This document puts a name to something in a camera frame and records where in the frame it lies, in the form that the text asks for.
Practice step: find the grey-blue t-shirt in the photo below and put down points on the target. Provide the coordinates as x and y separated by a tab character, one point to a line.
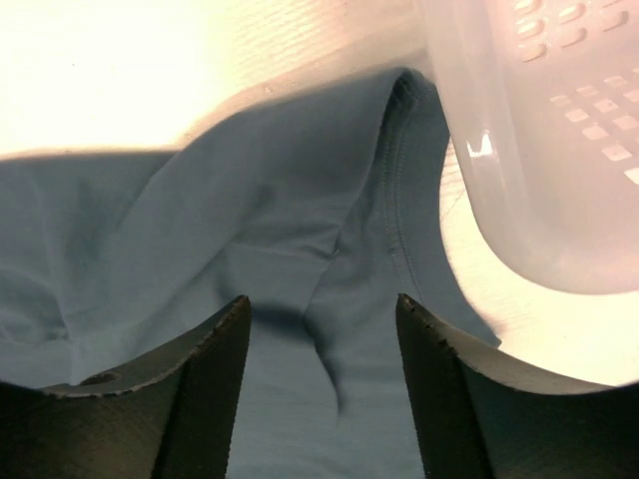
321	209

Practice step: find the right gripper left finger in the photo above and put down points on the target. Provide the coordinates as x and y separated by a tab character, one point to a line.
169	413

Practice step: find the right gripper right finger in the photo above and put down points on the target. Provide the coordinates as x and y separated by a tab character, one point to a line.
481	413

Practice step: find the white plastic basket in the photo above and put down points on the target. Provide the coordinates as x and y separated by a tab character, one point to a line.
541	101

